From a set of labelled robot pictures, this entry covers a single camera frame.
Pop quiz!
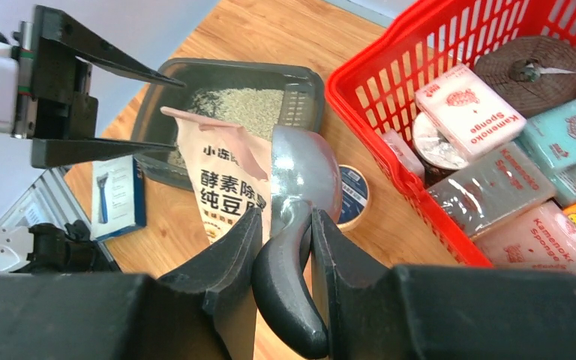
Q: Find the yellow tape roll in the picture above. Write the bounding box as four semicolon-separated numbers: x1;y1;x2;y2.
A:
337;164;371;232

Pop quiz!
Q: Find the white Kamenoko sponge pack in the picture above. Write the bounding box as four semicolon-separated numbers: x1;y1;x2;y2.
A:
415;64;527;162

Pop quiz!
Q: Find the brown twine roll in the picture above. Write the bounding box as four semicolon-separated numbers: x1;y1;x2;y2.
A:
473;35;576;118

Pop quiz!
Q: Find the silver metal scoop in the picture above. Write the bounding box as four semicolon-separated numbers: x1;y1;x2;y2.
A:
251;125;342;359

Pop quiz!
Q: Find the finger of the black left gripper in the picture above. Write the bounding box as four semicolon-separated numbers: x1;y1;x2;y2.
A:
44;7;186;89
30;139;176;169

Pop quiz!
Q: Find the grey litter box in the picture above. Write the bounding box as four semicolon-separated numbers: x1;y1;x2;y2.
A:
131;58;325;191

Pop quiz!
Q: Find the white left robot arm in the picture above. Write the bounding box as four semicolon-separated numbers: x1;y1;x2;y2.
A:
0;4;185;275

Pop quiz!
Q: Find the red shopping basket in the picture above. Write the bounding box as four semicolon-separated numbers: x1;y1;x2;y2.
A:
324;0;576;269

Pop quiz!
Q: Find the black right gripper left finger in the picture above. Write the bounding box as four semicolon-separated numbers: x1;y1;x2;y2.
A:
158;208;263;359

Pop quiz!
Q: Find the blue razor box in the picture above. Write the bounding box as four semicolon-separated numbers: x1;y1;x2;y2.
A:
91;155;147;242

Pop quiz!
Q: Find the grey sponge pack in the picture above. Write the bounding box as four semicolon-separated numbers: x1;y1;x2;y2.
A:
428;142;556;240

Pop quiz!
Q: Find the teal sponge pack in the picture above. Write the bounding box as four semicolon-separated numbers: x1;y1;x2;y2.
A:
515;99;576;208

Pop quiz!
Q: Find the pink cat litter bag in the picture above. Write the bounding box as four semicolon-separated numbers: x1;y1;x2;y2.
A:
160;106;272;243

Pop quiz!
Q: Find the pink sponge pack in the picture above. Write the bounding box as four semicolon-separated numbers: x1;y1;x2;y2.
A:
474;202;576;270

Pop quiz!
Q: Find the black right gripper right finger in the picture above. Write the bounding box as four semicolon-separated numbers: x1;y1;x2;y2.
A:
311;209;398;359

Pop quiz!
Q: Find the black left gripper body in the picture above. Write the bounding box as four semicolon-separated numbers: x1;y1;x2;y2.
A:
12;5;99;140

